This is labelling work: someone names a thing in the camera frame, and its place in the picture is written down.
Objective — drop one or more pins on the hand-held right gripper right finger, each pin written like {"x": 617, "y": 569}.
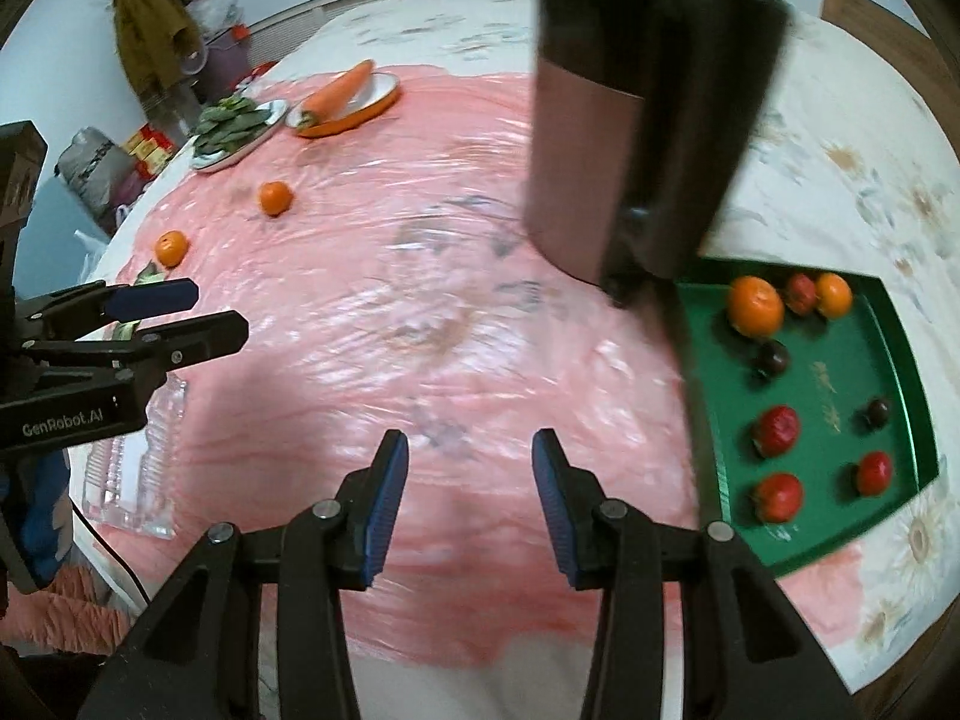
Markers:
{"x": 555, "y": 510}

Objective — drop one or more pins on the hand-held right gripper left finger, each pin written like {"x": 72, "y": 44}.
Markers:
{"x": 382, "y": 510}

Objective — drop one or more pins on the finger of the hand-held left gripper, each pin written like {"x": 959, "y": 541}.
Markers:
{"x": 210, "y": 334}
{"x": 150, "y": 298}

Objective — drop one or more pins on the red strawberry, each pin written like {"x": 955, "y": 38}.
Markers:
{"x": 874, "y": 472}
{"x": 778, "y": 496}
{"x": 800, "y": 292}
{"x": 776, "y": 429}

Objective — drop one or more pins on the green tray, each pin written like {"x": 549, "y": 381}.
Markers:
{"x": 810, "y": 450}

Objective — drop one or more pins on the dark purple plum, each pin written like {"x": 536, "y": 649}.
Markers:
{"x": 876, "y": 411}
{"x": 772, "y": 358}

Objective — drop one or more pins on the mandarin orange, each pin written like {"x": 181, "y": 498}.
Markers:
{"x": 832, "y": 294}
{"x": 275, "y": 197}
{"x": 754, "y": 305}
{"x": 171, "y": 247}

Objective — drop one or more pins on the green leaf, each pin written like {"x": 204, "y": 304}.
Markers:
{"x": 150, "y": 274}
{"x": 125, "y": 330}

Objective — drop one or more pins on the blue cloth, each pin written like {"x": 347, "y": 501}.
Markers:
{"x": 45, "y": 510}

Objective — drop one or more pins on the clear plastic packaging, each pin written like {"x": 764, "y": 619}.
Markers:
{"x": 150, "y": 457}

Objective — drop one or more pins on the grey bag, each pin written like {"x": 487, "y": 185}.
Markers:
{"x": 94, "y": 161}

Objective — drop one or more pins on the red yellow carton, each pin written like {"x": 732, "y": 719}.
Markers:
{"x": 146, "y": 148}

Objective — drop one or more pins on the pink plastic sheet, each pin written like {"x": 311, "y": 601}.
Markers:
{"x": 375, "y": 360}

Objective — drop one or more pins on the white plate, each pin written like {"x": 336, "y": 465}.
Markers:
{"x": 217, "y": 163}

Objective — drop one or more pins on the salmon fleece blanket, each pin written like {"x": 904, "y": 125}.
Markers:
{"x": 67, "y": 607}

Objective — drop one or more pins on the pink storage bin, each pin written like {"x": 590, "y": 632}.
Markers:
{"x": 225, "y": 56}

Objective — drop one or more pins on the orange carrot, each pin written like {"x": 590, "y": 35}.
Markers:
{"x": 337, "y": 90}

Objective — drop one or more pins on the olive brown jacket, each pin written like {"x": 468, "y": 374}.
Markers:
{"x": 146, "y": 22}

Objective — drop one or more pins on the orange rimmed plate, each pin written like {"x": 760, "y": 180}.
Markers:
{"x": 375, "y": 94}

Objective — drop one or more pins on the brown and black kettle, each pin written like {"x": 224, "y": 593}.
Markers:
{"x": 585, "y": 165}

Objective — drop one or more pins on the white floral bedsheet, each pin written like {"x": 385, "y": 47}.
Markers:
{"x": 862, "y": 165}

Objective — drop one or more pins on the brown wooden board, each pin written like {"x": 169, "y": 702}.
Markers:
{"x": 862, "y": 7}

